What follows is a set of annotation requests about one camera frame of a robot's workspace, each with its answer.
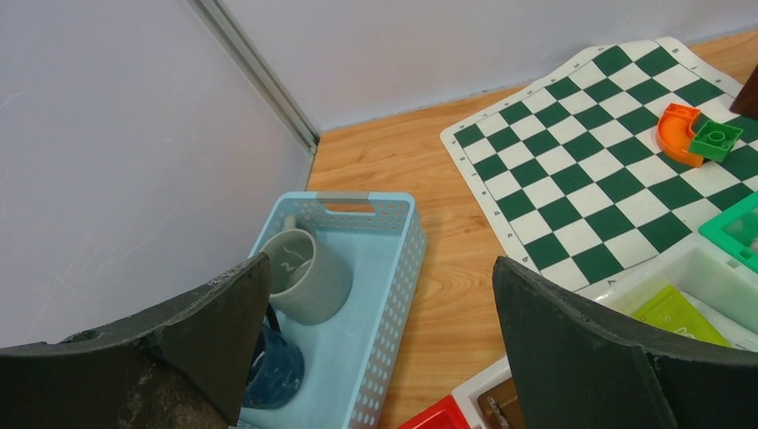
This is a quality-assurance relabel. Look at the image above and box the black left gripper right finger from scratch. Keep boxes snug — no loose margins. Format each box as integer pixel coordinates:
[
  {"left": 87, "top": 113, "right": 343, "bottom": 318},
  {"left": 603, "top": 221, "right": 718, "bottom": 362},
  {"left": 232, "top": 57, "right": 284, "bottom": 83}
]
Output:
[{"left": 493, "top": 256, "right": 757, "bottom": 428}]

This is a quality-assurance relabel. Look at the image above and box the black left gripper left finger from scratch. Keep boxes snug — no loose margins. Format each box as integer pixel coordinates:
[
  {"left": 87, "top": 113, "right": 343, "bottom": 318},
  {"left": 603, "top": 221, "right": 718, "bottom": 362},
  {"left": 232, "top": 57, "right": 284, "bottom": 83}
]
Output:
[{"left": 1, "top": 253, "right": 271, "bottom": 428}]

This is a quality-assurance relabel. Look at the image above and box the green toothpaste tube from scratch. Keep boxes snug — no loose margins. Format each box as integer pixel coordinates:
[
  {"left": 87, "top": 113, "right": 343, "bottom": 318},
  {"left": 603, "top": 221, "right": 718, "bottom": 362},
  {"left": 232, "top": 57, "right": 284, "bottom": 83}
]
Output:
[{"left": 632, "top": 285, "right": 731, "bottom": 348}]

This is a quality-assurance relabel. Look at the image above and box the brown wooden block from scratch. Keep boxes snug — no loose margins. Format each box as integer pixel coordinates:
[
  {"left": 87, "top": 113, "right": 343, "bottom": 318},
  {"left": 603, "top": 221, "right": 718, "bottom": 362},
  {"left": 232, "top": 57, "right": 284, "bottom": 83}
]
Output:
[{"left": 476, "top": 378, "right": 526, "bottom": 429}]

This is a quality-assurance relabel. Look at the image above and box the dark blue mug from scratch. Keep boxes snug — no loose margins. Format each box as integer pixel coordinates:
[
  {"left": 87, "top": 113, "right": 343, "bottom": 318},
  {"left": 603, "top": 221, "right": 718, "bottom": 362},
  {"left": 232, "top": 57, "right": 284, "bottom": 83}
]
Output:
[{"left": 242, "top": 304, "right": 305, "bottom": 409}]

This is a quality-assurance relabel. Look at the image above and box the white plastic bin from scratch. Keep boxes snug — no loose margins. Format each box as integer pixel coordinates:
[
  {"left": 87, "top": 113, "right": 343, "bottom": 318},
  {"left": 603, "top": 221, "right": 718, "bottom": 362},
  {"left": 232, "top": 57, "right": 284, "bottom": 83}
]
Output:
[{"left": 452, "top": 356, "right": 513, "bottom": 428}]

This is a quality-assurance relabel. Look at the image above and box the red plastic bin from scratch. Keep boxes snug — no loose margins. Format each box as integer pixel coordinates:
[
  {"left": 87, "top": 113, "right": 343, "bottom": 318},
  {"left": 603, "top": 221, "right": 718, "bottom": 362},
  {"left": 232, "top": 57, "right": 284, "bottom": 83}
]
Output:
[{"left": 399, "top": 395, "right": 471, "bottom": 429}]

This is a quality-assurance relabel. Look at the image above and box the grey mug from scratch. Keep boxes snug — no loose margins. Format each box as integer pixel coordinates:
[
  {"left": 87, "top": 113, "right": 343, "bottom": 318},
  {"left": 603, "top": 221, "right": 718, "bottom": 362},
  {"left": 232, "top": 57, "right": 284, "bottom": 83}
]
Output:
[{"left": 262, "top": 214, "right": 352, "bottom": 325}]

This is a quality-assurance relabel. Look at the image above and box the white bin with toothpastes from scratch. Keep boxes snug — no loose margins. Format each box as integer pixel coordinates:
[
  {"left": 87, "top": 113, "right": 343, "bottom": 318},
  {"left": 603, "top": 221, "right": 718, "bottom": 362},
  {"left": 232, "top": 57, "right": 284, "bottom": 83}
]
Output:
[{"left": 580, "top": 235, "right": 757, "bottom": 352}]

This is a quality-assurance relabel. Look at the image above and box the light blue perforated basket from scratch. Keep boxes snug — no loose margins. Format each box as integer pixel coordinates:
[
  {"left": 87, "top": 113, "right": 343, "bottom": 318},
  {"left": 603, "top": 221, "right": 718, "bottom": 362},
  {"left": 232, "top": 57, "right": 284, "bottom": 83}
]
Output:
[{"left": 237, "top": 191, "right": 427, "bottom": 428}]

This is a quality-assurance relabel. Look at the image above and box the green white chessboard mat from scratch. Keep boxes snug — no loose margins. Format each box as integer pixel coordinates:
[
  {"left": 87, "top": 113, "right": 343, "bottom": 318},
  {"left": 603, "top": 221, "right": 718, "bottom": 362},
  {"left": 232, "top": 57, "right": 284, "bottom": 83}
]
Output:
[{"left": 441, "top": 38, "right": 757, "bottom": 291}]

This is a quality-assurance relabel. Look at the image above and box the green plastic bin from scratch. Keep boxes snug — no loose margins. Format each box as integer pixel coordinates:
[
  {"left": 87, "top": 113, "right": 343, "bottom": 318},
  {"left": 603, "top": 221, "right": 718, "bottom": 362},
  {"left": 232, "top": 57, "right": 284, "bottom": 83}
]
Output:
[{"left": 698, "top": 192, "right": 757, "bottom": 273}]

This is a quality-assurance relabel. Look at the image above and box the orange toy block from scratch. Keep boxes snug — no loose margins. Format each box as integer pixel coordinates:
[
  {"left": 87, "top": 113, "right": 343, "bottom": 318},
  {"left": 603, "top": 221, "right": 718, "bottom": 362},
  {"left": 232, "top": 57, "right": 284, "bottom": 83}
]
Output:
[{"left": 656, "top": 103, "right": 704, "bottom": 168}]

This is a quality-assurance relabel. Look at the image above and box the green toy block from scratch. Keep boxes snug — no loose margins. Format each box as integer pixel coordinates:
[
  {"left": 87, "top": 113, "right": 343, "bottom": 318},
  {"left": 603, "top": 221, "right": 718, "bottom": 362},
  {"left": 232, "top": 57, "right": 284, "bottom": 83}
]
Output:
[{"left": 689, "top": 120, "right": 743, "bottom": 163}]

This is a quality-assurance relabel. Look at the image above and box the brown wooden metronome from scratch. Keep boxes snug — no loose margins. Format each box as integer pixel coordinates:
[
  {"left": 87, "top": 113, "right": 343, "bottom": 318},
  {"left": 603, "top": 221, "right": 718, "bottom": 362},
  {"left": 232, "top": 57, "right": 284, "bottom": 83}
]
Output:
[{"left": 729, "top": 66, "right": 758, "bottom": 121}]

